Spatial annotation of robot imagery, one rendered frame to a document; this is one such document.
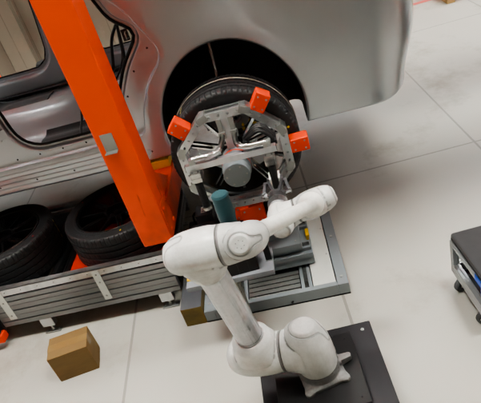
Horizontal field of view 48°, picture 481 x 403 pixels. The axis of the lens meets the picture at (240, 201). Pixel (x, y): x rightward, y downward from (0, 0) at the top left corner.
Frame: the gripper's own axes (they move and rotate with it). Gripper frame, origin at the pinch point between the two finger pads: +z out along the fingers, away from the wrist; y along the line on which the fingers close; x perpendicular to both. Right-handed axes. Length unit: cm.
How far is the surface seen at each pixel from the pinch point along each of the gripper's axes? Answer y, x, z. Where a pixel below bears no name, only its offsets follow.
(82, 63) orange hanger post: -66, 68, 13
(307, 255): 5, -68, 23
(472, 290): 76, -67, -27
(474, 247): 80, -49, -19
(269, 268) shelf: -12.5, -38.0, -16.0
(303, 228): 6, -68, 48
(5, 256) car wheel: -167, -33, 38
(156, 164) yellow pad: -69, -12, 65
